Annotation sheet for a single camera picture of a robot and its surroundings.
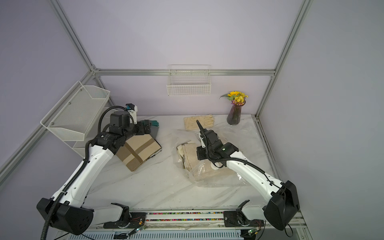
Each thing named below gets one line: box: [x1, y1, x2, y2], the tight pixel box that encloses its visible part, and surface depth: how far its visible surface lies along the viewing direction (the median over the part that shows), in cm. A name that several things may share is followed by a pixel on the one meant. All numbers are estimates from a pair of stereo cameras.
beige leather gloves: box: [183, 114, 215, 130], surface depth 120 cm
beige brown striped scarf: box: [116, 134, 163, 172], surface depth 94 cm
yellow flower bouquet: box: [219, 91, 249, 106], surface depth 101 cm
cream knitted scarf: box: [177, 143, 236, 180], surface depth 88 cm
